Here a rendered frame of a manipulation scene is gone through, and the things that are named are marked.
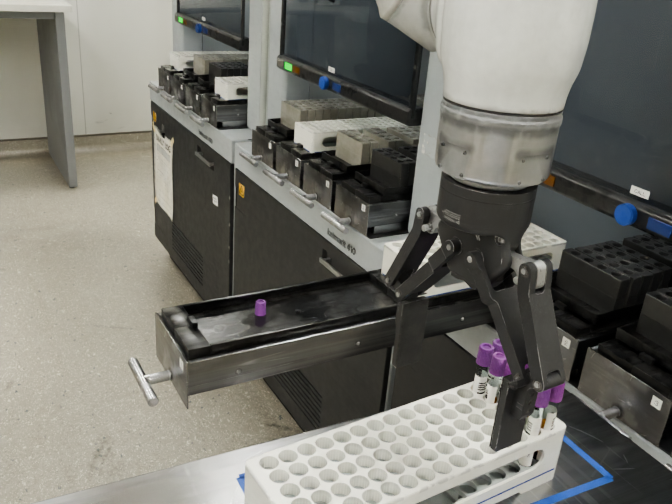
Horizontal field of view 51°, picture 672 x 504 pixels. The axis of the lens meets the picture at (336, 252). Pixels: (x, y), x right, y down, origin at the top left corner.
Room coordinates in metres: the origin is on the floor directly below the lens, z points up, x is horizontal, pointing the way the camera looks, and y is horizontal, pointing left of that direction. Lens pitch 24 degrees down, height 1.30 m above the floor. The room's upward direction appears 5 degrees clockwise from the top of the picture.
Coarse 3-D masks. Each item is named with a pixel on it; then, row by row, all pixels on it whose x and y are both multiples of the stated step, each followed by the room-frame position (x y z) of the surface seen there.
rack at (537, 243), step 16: (400, 240) 1.03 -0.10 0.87; (528, 240) 1.08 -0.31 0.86; (544, 240) 1.08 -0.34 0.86; (560, 240) 1.08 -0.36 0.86; (384, 256) 1.00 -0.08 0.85; (528, 256) 1.03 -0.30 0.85; (544, 256) 1.10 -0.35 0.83; (560, 256) 1.07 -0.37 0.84; (384, 272) 1.00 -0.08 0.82; (432, 288) 0.94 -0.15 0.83; (448, 288) 0.95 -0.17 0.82; (464, 288) 0.97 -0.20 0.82
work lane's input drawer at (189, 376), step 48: (288, 288) 0.93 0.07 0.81; (336, 288) 0.97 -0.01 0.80; (384, 288) 0.96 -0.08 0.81; (192, 336) 0.77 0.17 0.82; (240, 336) 0.81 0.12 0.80; (288, 336) 0.81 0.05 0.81; (336, 336) 0.84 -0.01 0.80; (384, 336) 0.88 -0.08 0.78; (432, 336) 0.92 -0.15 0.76; (144, 384) 0.75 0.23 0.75; (192, 384) 0.73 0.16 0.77
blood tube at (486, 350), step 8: (480, 344) 0.61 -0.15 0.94; (488, 344) 0.61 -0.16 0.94; (480, 352) 0.60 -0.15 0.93; (488, 352) 0.60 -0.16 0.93; (480, 360) 0.60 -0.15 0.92; (488, 360) 0.60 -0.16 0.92; (480, 368) 0.60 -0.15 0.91; (488, 368) 0.60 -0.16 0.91; (480, 376) 0.60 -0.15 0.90; (480, 384) 0.60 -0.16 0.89; (480, 392) 0.60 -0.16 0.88
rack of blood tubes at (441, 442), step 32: (384, 416) 0.56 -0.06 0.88; (416, 416) 0.56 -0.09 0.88; (448, 416) 0.57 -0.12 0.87; (480, 416) 0.57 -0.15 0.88; (288, 448) 0.50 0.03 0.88; (320, 448) 0.50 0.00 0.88; (352, 448) 0.51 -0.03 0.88; (384, 448) 0.51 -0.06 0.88; (416, 448) 0.51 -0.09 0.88; (448, 448) 0.52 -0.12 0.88; (480, 448) 0.52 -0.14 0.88; (512, 448) 0.52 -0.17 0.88; (544, 448) 0.54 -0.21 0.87; (256, 480) 0.46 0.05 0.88; (288, 480) 0.46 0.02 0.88; (320, 480) 0.46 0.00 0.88; (352, 480) 0.47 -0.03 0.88; (384, 480) 0.47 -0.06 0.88; (416, 480) 0.47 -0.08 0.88; (448, 480) 0.48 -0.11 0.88; (480, 480) 0.54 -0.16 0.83; (512, 480) 0.52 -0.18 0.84; (544, 480) 0.55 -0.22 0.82
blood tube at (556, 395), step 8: (552, 392) 0.55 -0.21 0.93; (560, 392) 0.55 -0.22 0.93; (552, 400) 0.55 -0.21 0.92; (560, 400) 0.55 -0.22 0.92; (552, 408) 0.55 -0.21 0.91; (544, 416) 0.55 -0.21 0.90; (552, 416) 0.55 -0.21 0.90; (544, 424) 0.55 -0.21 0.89; (552, 424) 0.55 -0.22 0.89; (536, 456) 0.56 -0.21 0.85
